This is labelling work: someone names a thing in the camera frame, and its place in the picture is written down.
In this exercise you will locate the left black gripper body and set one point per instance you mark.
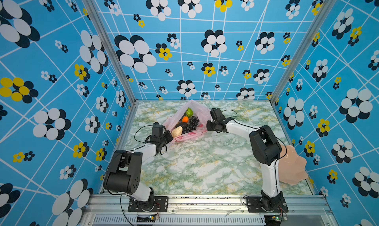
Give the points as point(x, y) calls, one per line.
point(166, 138)

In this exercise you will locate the aluminium front rail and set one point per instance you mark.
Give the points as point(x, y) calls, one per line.
point(210, 210)

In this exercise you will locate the black grape bunch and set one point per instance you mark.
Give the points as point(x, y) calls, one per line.
point(193, 123)

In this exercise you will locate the corner aluminium post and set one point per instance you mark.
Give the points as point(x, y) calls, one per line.
point(100, 29)
point(303, 47)

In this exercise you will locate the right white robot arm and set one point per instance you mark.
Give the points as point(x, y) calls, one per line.
point(266, 150)

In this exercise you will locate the pink plastic bag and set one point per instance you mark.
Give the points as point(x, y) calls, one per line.
point(199, 110)

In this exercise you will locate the pink wavy plate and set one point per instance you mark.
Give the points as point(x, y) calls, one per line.
point(291, 167)

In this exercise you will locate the beige pear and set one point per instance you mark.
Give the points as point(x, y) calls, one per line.
point(176, 132)

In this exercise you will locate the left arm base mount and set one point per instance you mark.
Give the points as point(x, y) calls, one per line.
point(153, 205)

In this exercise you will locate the right corner aluminium post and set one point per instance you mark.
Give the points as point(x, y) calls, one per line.
point(303, 47)

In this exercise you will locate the orange tangerine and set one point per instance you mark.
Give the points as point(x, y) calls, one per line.
point(185, 119)

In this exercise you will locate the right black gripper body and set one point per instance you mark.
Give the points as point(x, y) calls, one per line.
point(211, 126)

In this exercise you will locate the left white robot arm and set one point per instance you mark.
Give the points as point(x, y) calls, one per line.
point(123, 174)

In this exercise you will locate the left corner aluminium post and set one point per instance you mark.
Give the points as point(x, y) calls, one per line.
point(100, 29)

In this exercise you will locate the green kiwi fruit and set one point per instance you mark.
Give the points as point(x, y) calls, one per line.
point(189, 112)

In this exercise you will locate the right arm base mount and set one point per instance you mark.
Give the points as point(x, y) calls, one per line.
point(258, 204)

